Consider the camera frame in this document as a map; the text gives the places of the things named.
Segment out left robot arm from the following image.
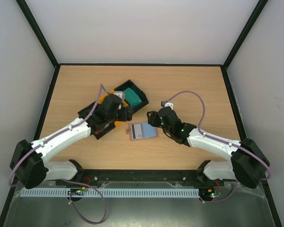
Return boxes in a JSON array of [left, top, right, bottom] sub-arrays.
[[9, 91, 133, 189]]

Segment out black bin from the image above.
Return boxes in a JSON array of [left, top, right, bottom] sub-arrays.
[[78, 102, 115, 140], [114, 79, 149, 113]]

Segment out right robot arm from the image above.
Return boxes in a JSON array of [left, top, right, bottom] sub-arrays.
[[147, 106, 270, 189]]

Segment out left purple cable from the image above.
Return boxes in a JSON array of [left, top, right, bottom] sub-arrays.
[[9, 83, 107, 223]]

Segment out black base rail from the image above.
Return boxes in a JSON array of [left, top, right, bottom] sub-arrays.
[[54, 167, 228, 186]]

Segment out purple cable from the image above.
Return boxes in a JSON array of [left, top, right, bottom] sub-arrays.
[[165, 90, 271, 204], [9, 83, 107, 223]]

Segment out black enclosure frame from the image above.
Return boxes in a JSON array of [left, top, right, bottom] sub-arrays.
[[0, 0, 282, 227]]

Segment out teal card stack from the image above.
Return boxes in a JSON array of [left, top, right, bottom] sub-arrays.
[[123, 88, 142, 109]]

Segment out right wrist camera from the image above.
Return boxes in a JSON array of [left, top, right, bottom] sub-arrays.
[[161, 100, 174, 110]]

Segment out yellow bin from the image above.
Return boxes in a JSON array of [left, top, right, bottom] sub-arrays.
[[96, 93, 129, 123]]

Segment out white card with stripe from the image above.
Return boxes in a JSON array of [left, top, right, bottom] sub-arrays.
[[130, 123, 144, 140]]

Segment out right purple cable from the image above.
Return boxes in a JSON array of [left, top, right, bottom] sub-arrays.
[[165, 90, 271, 204]]

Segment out grey slotted cable duct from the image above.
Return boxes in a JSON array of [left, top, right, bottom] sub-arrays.
[[20, 188, 199, 198]]

